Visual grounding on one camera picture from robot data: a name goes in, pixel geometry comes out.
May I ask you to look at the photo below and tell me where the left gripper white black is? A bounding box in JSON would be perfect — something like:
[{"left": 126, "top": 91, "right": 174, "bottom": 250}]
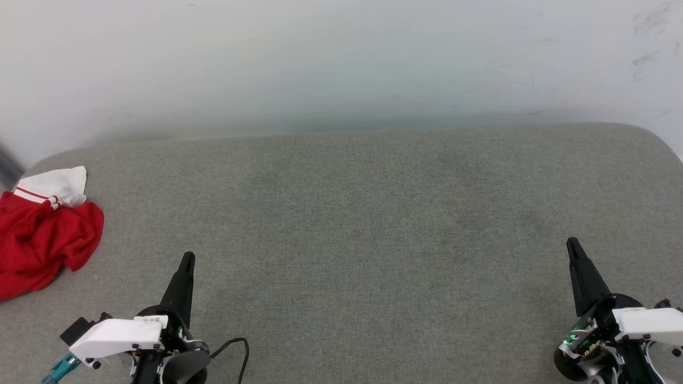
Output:
[{"left": 69, "top": 252, "right": 210, "bottom": 384}]

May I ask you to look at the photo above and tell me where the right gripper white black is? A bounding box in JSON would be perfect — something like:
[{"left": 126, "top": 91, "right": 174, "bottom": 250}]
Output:
[{"left": 554, "top": 237, "right": 683, "bottom": 384}]

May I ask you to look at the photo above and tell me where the red and white shirt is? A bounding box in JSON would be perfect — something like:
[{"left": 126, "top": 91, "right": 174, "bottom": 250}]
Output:
[{"left": 0, "top": 166, "right": 105, "bottom": 302}]

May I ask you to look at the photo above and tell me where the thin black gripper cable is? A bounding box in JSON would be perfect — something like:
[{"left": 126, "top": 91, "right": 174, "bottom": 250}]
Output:
[{"left": 210, "top": 337, "right": 250, "bottom": 384}]

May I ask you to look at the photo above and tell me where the black cable with teal plug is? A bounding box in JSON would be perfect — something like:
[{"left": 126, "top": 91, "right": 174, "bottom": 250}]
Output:
[{"left": 42, "top": 353, "right": 81, "bottom": 384}]

